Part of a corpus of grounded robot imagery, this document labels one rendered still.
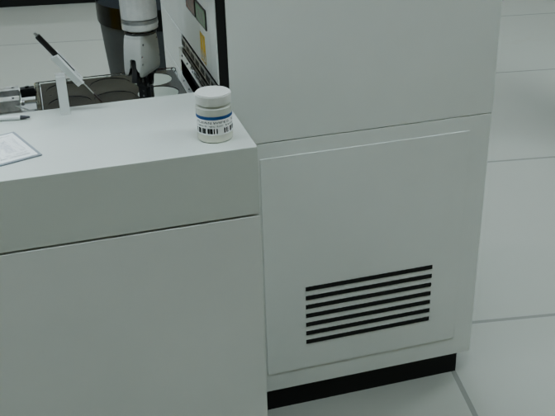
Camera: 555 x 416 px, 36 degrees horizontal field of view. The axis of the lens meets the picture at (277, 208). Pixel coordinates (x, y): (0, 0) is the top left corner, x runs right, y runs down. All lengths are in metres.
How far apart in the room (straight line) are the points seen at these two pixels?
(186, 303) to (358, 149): 0.62
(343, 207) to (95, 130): 0.71
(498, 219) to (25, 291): 2.21
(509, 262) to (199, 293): 1.68
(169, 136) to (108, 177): 0.17
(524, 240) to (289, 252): 1.39
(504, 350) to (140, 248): 1.41
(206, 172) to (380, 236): 0.74
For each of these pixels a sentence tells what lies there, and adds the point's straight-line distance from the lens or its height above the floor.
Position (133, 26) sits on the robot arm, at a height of 1.10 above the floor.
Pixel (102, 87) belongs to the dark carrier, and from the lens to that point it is 2.24.
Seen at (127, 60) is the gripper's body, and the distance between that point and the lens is 2.05.
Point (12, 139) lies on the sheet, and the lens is 1.78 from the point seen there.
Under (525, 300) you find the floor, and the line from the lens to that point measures 3.01.
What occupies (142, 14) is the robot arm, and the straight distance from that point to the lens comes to 2.01.
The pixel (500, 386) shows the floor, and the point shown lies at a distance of 2.62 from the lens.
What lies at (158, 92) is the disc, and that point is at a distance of 2.17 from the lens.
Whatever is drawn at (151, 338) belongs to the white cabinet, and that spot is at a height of 0.57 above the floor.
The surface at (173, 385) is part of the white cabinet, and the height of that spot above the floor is 0.44.
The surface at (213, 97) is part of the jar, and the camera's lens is 1.64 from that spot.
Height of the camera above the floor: 1.61
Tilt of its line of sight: 27 degrees down
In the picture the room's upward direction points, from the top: 2 degrees counter-clockwise
